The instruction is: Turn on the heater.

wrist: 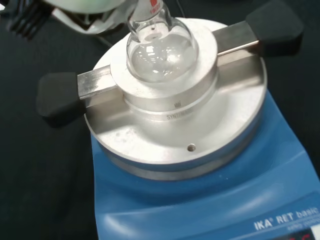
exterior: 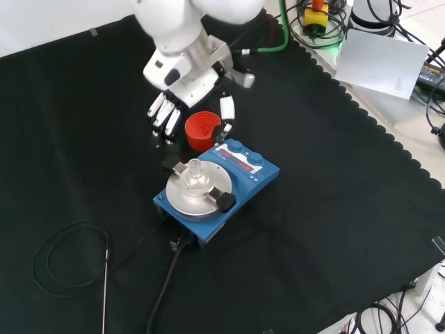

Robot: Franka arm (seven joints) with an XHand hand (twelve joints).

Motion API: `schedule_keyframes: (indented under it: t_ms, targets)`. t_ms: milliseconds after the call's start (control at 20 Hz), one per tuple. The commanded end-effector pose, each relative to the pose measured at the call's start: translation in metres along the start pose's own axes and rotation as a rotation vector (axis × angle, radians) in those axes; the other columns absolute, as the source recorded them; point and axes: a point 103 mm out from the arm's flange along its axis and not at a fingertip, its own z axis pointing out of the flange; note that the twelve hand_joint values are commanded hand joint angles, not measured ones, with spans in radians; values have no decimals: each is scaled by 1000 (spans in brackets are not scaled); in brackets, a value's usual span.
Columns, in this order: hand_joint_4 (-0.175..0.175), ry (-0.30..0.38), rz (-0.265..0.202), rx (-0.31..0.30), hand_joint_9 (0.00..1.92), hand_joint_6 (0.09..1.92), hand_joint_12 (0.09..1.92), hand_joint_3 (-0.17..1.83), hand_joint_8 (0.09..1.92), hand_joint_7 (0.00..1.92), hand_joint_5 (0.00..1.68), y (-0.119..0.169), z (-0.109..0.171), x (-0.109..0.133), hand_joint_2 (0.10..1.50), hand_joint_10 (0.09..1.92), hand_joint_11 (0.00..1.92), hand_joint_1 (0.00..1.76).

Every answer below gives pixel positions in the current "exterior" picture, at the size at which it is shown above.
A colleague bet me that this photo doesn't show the yellow stop button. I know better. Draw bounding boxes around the yellow stop button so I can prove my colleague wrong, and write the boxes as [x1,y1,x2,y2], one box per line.
[302,0,330,35]

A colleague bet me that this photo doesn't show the green cable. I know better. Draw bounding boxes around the green cable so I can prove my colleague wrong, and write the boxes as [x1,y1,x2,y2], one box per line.
[239,0,291,56]

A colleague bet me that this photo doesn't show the black heater power cable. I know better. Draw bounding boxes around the black heater power cable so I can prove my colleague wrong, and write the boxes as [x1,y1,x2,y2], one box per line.
[145,235,191,334]

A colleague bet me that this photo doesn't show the black power adapter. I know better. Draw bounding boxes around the black power adapter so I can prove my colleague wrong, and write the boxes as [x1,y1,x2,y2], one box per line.
[414,60,445,92]

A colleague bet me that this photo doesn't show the black bench cloth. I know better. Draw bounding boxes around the black bench cloth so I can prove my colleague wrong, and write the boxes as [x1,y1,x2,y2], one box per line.
[0,9,445,334]

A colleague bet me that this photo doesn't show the metal probe with black cable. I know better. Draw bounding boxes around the metal probe with black cable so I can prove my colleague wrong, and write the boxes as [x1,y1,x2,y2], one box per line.
[31,219,113,334]

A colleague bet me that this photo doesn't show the black tripod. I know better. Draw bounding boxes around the black tripod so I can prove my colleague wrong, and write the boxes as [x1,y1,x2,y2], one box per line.
[424,37,445,145]

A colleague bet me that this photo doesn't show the white cylindrical base with cables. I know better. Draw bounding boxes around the white cylindrical base with cables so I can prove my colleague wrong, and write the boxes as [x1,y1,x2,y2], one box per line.
[347,0,398,37]

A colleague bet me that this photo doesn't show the black floor cables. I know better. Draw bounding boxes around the black floor cables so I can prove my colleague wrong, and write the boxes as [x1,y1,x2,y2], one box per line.
[350,278,445,334]

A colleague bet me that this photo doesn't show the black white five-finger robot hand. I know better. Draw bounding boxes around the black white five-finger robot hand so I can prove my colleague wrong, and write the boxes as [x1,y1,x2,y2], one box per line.
[142,51,236,149]

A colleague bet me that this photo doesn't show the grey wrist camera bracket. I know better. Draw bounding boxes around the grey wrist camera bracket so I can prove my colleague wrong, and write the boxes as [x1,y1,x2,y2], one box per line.
[207,37,257,90]

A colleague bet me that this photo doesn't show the red ribbed plastic funnel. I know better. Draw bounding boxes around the red ribbed plastic funnel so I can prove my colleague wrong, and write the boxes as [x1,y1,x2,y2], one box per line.
[184,111,224,152]

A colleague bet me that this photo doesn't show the heater with blue base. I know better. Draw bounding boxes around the heater with blue base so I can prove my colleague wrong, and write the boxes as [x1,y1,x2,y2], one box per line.
[152,138,281,249]

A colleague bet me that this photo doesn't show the clear round-bottom glass flask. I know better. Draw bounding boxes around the clear round-bottom glass flask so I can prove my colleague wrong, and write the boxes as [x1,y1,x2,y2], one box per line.
[184,158,210,200]

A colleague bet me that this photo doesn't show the pale board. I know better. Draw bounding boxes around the pale board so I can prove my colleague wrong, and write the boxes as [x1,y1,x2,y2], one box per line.
[334,28,431,102]

